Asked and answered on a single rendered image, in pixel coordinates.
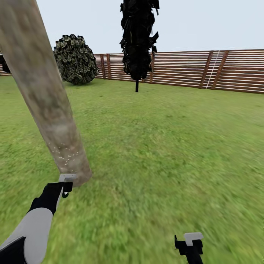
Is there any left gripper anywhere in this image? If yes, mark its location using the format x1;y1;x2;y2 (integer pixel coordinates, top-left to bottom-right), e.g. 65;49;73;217
61;181;73;193

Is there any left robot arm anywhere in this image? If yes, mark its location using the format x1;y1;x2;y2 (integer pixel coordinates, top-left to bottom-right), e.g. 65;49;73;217
0;174;77;264

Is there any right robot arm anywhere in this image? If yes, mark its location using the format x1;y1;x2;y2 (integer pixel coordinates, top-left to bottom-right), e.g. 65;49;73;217
175;232;203;264

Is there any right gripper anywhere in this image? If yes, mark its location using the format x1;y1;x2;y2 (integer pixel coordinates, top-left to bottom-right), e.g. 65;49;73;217
175;239;203;259

